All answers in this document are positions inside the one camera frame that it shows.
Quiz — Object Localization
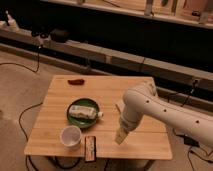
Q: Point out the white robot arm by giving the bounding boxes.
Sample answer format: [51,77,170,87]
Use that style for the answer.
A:
[115,82,213,149]

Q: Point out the beige sponge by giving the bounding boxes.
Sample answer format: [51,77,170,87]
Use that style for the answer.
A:
[116,100,124,113]

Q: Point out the red candy bar box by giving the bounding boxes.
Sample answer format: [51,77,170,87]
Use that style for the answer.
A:
[84,136,96,162]

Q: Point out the white plastic bottle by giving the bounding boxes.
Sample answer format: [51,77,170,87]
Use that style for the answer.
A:
[68,105,103,119]

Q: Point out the green plate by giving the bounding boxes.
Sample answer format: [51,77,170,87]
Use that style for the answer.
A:
[67,98,103,129]

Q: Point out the white paper cup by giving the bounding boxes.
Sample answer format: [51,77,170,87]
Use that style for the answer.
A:
[60,125,81,149]

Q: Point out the wooden table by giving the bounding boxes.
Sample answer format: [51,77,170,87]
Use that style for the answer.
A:
[24,75,172,160]

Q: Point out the black power adapter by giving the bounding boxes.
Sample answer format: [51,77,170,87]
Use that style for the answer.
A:
[184,136,199,147]

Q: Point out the black box on ledge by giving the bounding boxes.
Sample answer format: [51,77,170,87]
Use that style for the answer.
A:
[50,29,69,43]

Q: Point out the white spray bottle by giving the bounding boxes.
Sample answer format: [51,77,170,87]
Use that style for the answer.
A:
[6,11,19,31]

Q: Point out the black floor cable left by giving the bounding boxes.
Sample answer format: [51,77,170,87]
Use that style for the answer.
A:
[17,101,44,171]

